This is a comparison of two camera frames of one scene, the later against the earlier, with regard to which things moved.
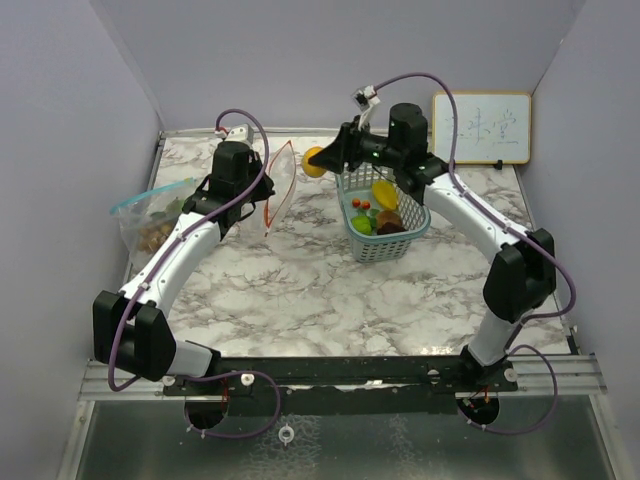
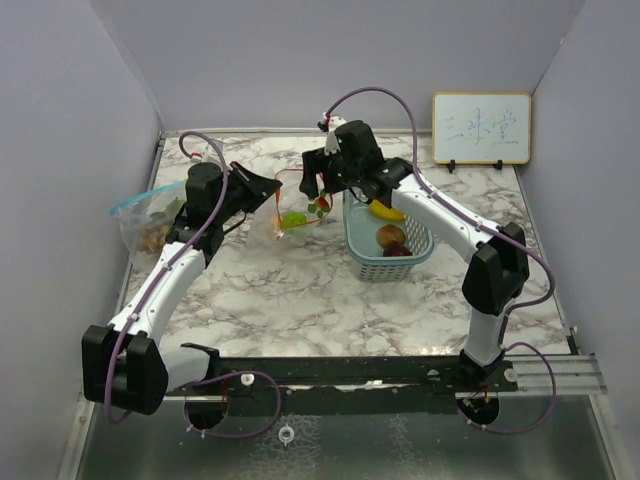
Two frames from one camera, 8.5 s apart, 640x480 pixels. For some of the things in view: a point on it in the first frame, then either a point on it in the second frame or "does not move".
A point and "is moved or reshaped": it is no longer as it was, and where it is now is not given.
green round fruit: x=362 y=224 -> x=293 y=218
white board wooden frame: x=494 y=127 does not move
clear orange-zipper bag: x=283 y=172 -> x=294 y=208
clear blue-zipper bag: x=147 y=217 does not move
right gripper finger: x=331 y=157 -> x=308 y=184
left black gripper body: x=254 y=170 -> x=234 y=200
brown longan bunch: x=151 y=237 does not move
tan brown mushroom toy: x=388 y=217 -> x=390 y=236
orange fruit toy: x=309 y=169 is moved or reshaped
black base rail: x=339 y=385 does not move
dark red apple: x=390 y=228 -> x=396 y=250
